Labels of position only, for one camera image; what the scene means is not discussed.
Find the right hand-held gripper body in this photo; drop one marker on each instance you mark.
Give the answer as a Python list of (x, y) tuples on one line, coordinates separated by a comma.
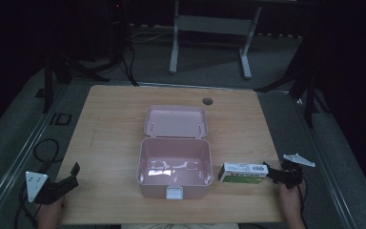
[(294, 173)]

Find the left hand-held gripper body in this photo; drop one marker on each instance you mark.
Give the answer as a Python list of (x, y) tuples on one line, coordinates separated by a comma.
[(46, 190)]

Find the white and green carton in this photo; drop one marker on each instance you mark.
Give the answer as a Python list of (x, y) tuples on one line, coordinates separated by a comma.
[(243, 170)]

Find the pink storage box with lid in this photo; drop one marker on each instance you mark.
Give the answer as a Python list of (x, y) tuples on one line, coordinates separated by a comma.
[(174, 152)]

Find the person's left hand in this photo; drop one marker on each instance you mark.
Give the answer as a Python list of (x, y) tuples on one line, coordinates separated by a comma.
[(50, 214)]

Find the person's right hand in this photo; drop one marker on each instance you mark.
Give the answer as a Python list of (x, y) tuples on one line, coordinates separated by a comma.
[(290, 198)]

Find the black stand with angled legs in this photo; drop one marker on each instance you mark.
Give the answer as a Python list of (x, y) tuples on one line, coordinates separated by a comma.
[(305, 79)]

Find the black tripod stand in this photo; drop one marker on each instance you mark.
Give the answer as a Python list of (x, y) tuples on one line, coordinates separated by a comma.
[(57, 68)]

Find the metal floor rail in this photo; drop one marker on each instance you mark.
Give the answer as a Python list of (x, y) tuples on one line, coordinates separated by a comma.
[(19, 159), (327, 165)]

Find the white metal table frame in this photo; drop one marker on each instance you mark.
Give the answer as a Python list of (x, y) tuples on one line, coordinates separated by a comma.
[(214, 25)]

